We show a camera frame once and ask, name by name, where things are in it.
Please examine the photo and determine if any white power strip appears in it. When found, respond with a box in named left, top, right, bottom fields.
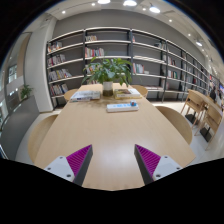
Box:
left=106, top=103, right=139, bottom=112

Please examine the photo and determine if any wooden chair at side table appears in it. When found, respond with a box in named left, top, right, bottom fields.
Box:
left=184, top=90, right=204, bottom=125

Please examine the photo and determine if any white book stack left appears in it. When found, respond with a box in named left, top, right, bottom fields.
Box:
left=70, top=90, right=101, bottom=102

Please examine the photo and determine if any wooden chair far left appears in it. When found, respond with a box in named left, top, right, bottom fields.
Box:
left=63, top=89, right=78, bottom=102

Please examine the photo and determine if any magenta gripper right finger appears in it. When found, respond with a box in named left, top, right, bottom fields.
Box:
left=134, top=145, right=182, bottom=185

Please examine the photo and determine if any wooden chair far right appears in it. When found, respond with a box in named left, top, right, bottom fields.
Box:
left=133, top=85, right=148, bottom=97

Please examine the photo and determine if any large grey bookshelf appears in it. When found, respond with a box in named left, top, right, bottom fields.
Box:
left=45, top=27, right=211, bottom=108

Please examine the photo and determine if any book stack right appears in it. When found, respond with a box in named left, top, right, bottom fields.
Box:
left=114, top=88, right=141, bottom=99

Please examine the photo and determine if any small background potted plant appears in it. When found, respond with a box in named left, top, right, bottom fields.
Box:
left=20, top=85, right=33, bottom=100

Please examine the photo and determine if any green potted plant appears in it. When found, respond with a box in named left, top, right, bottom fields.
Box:
left=82, top=56, right=132, bottom=96

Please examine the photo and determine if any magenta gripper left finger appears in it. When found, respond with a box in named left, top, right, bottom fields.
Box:
left=44, top=145, right=93, bottom=186

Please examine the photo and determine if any wooden side table right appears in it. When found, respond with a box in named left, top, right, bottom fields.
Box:
left=188, top=88, right=224, bottom=116

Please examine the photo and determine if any wooden chair near left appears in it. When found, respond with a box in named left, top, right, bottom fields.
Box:
left=28, top=114, right=57, bottom=162

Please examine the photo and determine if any wooden chair near right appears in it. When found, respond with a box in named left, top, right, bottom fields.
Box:
left=157, top=106, right=192, bottom=144

